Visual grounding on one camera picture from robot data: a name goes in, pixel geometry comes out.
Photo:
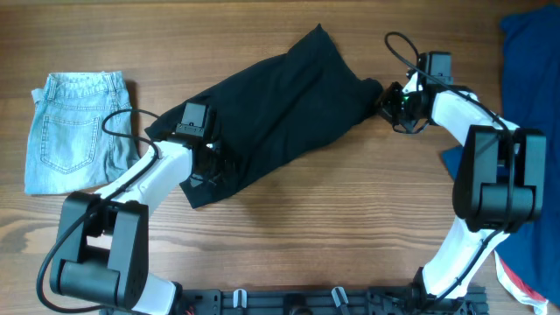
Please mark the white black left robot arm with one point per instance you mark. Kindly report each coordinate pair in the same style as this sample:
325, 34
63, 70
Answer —
101, 253

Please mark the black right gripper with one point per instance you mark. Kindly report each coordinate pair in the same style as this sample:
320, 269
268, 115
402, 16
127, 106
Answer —
387, 109

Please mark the light blue denim shorts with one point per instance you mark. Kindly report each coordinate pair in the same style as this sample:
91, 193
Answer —
67, 149

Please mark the white red cloth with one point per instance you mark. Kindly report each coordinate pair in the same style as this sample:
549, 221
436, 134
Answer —
518, 289

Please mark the blue polo shirt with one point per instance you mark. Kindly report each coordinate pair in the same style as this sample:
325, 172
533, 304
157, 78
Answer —
530, 97

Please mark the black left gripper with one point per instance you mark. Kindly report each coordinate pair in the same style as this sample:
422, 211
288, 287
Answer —
225, 164

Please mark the black shorts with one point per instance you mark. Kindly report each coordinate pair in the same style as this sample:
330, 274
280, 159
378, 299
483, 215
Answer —
282, 107

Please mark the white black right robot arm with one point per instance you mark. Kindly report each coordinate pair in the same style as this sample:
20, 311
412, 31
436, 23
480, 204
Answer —
498, 186

